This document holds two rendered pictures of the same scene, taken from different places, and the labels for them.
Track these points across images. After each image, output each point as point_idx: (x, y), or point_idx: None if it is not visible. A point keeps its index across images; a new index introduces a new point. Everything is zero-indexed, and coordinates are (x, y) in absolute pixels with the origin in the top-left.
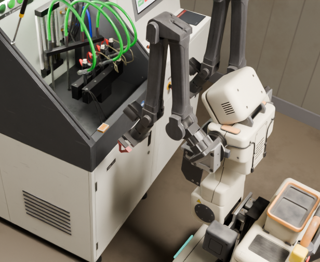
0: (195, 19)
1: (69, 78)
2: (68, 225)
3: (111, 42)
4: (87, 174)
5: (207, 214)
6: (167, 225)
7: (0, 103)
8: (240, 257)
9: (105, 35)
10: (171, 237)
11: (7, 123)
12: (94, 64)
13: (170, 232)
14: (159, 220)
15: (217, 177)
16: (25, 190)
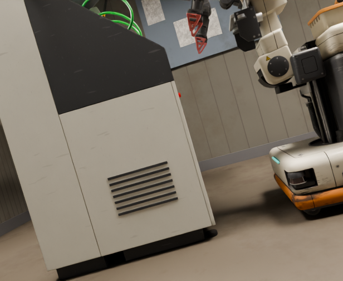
0: None
1: None
2: (171, 185)
3: None
4: (171, 86)
5: (280, 64)
6: (242, 201)
7: (65, 68)
8: (337, 27)
9: None
10: (253, 201)
11: (76, 91)
12: (132, 15)
13: (249, 201)
14: (232, 203)
15: (267, 29)
16: (111, 175)
